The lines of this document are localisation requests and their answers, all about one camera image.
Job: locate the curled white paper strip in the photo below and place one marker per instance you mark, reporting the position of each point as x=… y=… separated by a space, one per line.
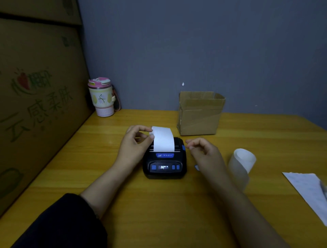
x=241 y=163

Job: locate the white printer paper strip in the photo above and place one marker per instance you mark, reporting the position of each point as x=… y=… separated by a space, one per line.
x=163 y=139

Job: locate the person's right forearm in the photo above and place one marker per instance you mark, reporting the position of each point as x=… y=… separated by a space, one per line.
x=242 y=212

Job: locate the small open cardboard box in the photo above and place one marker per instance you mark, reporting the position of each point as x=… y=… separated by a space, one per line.
x=199 y=116

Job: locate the pink and cream tumbler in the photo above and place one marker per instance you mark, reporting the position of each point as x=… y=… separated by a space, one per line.
x=102 y=98

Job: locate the plain cardboard box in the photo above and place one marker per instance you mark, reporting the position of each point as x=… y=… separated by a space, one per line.
x=38 y=10

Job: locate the person's right thumb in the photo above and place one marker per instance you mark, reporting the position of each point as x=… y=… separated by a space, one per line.
x=193 y=147

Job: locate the person's left hand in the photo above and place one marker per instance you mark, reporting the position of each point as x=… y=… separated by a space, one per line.
x=130 y=150

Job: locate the person's left forearm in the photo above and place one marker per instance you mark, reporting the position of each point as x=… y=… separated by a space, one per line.
x=103 y=185

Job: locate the person's left thumb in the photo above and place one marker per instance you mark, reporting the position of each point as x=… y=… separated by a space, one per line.
x=147 y=142

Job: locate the white paper sheet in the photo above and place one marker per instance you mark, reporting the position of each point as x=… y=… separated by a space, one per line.
x=307 y=190

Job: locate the person's right hand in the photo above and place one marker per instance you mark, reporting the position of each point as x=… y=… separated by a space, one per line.
x=208 y=158

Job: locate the black sleeve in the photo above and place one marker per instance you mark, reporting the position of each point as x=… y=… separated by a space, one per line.
x=63 y=224

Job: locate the large printed cardboard box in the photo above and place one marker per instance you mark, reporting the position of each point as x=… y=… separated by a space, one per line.
x=38 y=107

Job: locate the black portable label printer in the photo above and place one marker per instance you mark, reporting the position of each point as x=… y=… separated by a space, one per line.
x=164 y=166

